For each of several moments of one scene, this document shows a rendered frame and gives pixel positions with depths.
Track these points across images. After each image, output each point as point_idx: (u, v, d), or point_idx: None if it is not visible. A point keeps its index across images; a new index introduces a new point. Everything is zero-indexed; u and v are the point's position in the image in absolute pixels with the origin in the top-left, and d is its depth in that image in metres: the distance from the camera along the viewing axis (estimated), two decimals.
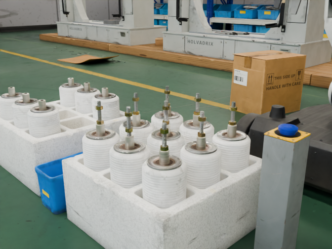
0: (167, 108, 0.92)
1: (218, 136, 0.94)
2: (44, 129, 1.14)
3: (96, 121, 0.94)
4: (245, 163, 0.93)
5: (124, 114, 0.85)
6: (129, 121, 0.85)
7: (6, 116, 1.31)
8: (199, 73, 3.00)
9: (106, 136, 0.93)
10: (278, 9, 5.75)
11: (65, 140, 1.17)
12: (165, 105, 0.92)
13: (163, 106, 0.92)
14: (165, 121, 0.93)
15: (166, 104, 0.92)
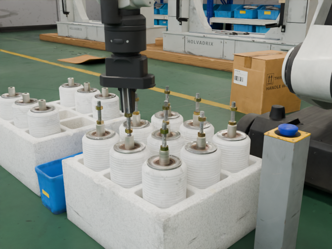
0: (167, 108, 0.92)
1: (218, 136, 0.94)
2: (44, 129, 1.14)
3: (96, 121, 0.94)
4: (245, 163, 0.93)
5: (132, 115, 0.85)
6: (126, 121, 0.86)
7: (6, 116, 1.31)
8: (199, 73, 3.00)
9: (106, 136, 0.93)
10: (278, 9, 5.75)
11: (65, 140, 1.17)
12: (165, 105, 0.92)
13: (163, 106, 0.92)
14: (165, 121, 0.93)
15: (166, 104, 0.92)
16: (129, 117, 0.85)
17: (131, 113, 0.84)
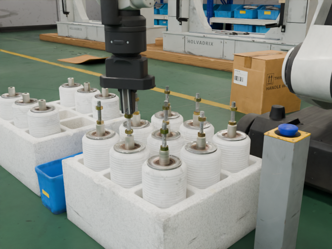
0: (167, 108, 0.92)
1: (218, 136, 0.94)
2: (44, 129, 1.14)
3: (96, 121, 0.94)
4: (245, 163, 0.93)
5: (127, 118, 0.84)
6: (130, 122, 0.86)
7: (6, 116, 1.31)
8: (199, 73, 3.00)
9: (106, 136, 0.93)
10: (278, 9, 5.75)
11: (65, 140, 1.17)
12: (165, 105, 0.92)
13: (163, 106, 0.92)
14: (165, 121, 0.93)
15: (166, 104, 0.92)
16: None
17: (124, 114, 0.85)
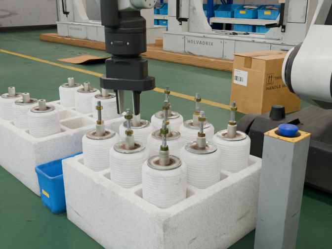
0: (167, 108, 0.92)
1: (218, 136, 0.94)
2: (44, 129, 1.14)
3: (96, 121, 0.94)
4: (245, 163, 0.93)
5: (126, 116, 0.86)
6: (128, 124, 0.85)
7: (6, 116, 1.31)
8: (199, 73, 3.00)
9: (106, 136, 0.93)
10: (278, 9, 5.75)
11: (65, 140, 1.17)
12: (165, 105, 0.92)
13: (163, 106, 0.92)
14: (165, 121, 0.93)
15: (166, 104, 0.92)
16: None
17: (130, 113, 0.86)
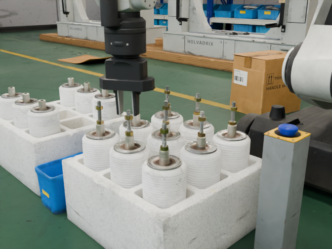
0: (167, 108, 0.92)
1: (218, 136, 0.94)
2: (44, 129, 1.14)
3: (96, 121, 0.94)
4: (245, 163, 0.93)
5: (132, 118, 0.85)
6: (127, 123, 0.86)
7: (6, 116, 1.31)
8: (199, 73, 3.00)
9: (106, 136, 0.93)
10: (278, 9, 5.75)
11: (65, 140, 1.17)
12: (165, 105, 0.92)
13: (163, 106, 0.92)
14: (165, 121, 0.93)
15: (166, 104, 0.92)
16: (128, 120, 0.85)
17: (129, 116, 0.84)
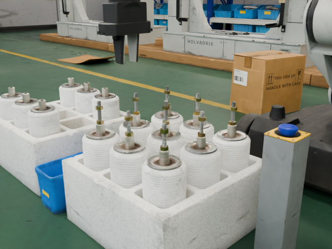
0: (167, 108, 0.92)
1: (218, 136, 0.94)
2: (44, 129, 1.14)
3: (96, 121, 0.94)
4: (245, 163, 0.93)
5: (126, 120, 0.84)
6: (131, 124, 0.86)
7: (6, 116, 1.31)
8: (199, 73, 3.00)
9: (106, 136, 0.93)
10: (278, 9, 5.75)
11: (65, 140, 1.17)
12: (165, 105, 0.92)
13: (163, 106, 0.92)
14: (165, 121, 0.93)
15: (166, 104, 0.92)
16: None
17: (124, 116, 0.85)
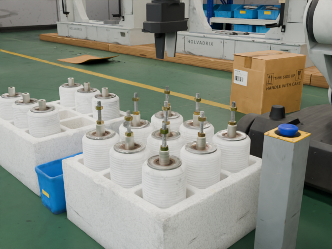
0: (168, 108, 0.92)
1: (218, 136, 0.94)
2: (44, 129, 1.14)
3: (96, 121, 0.94)
4: (245, 163, 0.93)
5: (126, 120, 0.84)
6: (131, 124, 0.86)
7: (6, 116, 1.31)
8: (199, 73, 3.00)
9: (106, 136, 0.93)
10: (278, 9, 5.75)
11: (65, 140, 1.17)
12: (166, 105, 0.92)
13: (164, 107, 0.92)
14: (166, 121, 0.93)
15: (167, 105, 0.92)
16: None
17: (124, 116, 0.85)
